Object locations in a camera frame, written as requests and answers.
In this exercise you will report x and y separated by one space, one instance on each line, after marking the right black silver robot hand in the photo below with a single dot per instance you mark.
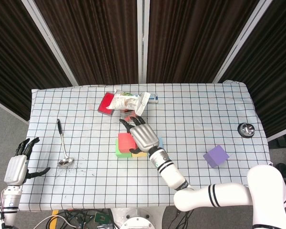
144 137

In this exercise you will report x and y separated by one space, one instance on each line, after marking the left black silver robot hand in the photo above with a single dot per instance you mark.
15 169

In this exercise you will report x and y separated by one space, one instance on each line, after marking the light blue foam cube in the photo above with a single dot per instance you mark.
160 142

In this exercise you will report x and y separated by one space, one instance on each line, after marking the yellow foam cube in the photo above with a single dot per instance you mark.
140 155

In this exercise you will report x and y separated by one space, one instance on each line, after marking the red foam cube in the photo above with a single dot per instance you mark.
126 142

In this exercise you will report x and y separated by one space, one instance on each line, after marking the green foam cube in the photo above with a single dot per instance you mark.
120 153

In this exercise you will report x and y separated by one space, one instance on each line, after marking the purple foam cube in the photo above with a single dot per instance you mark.
215 156

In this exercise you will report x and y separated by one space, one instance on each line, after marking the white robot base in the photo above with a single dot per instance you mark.
138 221

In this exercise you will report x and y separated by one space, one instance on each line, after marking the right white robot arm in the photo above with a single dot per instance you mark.
217 188

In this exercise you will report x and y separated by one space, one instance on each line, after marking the clear box red pieces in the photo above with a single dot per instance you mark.
126 114

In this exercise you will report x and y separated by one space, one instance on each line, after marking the crumpled white snack bag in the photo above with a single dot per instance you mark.
124 102

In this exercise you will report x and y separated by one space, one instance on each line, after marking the blue white wrapped packet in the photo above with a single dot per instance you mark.
154 97

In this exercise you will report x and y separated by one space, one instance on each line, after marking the red ink pad case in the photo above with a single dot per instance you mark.
105 103

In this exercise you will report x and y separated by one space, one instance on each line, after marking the green circuit board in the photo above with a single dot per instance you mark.
101 217

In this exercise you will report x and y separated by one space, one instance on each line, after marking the small metal bowl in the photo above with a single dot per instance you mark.
246 130

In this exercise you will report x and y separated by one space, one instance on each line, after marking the dark brown partition panel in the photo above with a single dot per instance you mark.
193 35
85 35
271 71
14 59

